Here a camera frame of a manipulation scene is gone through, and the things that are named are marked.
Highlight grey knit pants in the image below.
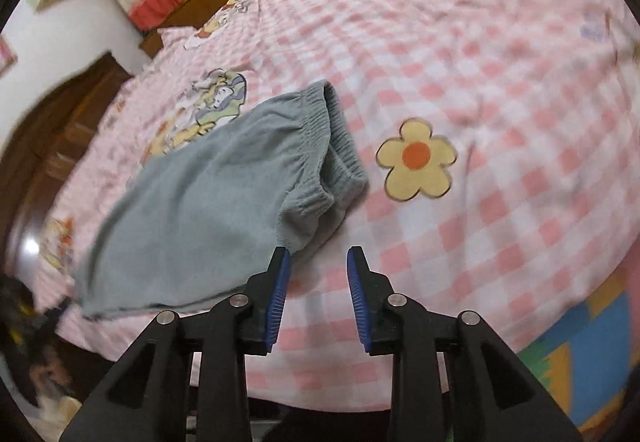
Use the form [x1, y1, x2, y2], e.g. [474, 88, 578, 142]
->
[76, 81, 368, 320]

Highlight colourful foam floor mat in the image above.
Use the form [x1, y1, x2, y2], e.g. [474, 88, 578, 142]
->
[520, 266, 639, 441]

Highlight dark wooden headboard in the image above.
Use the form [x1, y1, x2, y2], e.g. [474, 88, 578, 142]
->
[1, 52, 131, 276]

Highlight pink checkered bed sheet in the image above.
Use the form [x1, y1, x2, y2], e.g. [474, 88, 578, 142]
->
[34, 0, 639, 412]

